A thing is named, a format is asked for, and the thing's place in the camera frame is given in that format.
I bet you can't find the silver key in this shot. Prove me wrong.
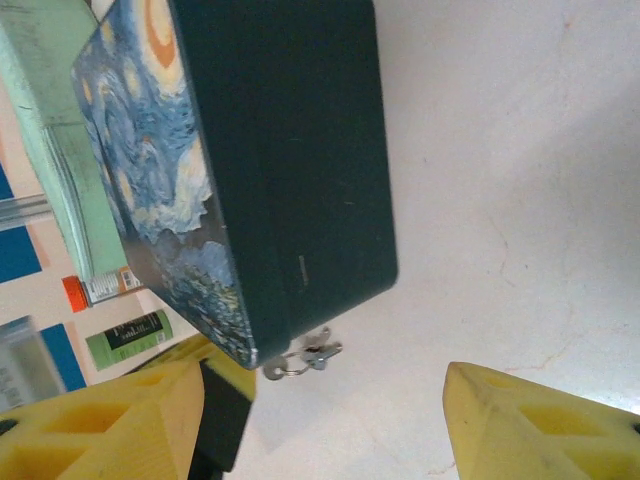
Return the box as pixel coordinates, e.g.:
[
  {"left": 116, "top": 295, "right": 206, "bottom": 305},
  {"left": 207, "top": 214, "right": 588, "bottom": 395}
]
[{"left": 263, "top": 349, "right": 310, "bottom": 383}]

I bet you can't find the starry night painted box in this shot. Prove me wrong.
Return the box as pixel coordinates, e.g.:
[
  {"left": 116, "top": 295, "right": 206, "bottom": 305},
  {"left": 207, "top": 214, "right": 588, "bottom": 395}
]
[{"left": 69, "top": 0, "right": 400, "bottom": 371}]

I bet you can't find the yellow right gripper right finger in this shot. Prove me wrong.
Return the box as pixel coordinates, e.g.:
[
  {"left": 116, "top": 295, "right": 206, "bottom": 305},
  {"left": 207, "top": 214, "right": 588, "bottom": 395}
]
[{"left": 442, "top": 360, "right": 640, "bottom": 480}]

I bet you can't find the mint green square case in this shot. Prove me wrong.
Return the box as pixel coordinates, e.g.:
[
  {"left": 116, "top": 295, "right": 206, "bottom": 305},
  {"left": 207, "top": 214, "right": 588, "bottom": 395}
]
[{"left": 0, "top": 0, "right": 129, "bottom": 284}]

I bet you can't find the orange capped spice bottle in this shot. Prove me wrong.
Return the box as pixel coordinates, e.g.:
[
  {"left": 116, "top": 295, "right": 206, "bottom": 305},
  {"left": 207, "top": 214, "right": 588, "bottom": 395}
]
[{"left": 60, "top": 264, "right": 146, "bottom": 315}]

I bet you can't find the aluminium frame post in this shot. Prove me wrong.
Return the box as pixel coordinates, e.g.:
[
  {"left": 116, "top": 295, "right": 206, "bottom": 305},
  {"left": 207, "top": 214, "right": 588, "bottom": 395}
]
[
  {"left": 0, "top": 193, "right": 54, "bottom": 234},
  {"left": 0, "top": 315, "right": 68, "bottom": 417}
]

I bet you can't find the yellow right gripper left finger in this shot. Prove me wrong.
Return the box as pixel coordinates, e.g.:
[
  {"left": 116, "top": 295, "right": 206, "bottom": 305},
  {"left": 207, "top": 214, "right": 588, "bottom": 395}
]
[{"left": 0, "top": 358, "right": 206, "bottom": 480}]

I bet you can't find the green cylindrical canister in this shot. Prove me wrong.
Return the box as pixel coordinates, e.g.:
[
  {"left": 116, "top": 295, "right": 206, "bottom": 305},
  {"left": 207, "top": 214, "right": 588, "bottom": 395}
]
[{"left": 84, "top": 308, "right": 176, "bottom": 373}]

